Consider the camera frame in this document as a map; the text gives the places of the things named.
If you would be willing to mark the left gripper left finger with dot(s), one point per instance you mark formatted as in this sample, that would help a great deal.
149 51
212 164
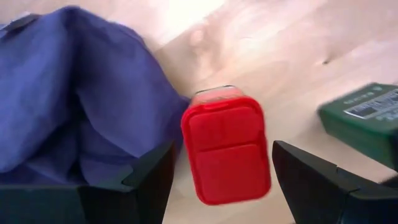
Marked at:
93 205

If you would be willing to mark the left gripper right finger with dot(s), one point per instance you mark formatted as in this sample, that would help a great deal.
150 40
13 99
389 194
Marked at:
326 199

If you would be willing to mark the green spice tin with barcode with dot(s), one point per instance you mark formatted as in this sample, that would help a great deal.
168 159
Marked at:
357 133

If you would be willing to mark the blue fabric bin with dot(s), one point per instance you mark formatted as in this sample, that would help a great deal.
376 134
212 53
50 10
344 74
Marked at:
77 93

